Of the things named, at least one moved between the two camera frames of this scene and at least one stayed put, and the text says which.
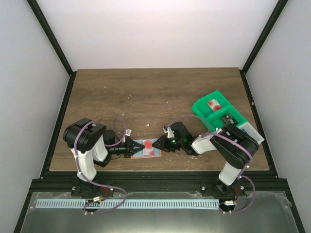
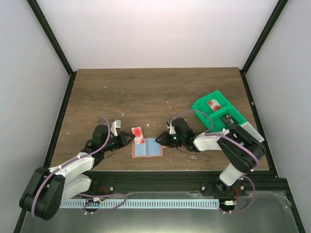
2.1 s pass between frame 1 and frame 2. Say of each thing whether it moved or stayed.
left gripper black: moved
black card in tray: stayed
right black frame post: stayed
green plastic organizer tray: stayed
